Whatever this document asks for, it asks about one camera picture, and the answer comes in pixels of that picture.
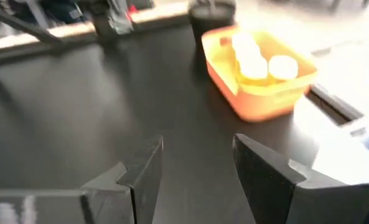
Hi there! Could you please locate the orange pill bottle white cap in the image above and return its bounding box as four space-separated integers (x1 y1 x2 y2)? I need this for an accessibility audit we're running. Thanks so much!
238 52 269 82
232 30 260 53
268 55 299 81

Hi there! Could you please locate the orange plastic bin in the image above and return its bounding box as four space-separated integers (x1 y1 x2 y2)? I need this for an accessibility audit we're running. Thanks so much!
201 25 318 123

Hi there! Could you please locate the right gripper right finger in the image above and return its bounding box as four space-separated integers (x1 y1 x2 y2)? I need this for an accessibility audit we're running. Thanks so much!
232 133 353 224

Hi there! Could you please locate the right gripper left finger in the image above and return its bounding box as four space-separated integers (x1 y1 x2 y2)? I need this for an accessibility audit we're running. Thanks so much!
80 135 164 224

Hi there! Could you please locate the green potted plant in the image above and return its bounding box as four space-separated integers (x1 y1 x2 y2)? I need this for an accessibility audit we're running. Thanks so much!
187 0 237 41

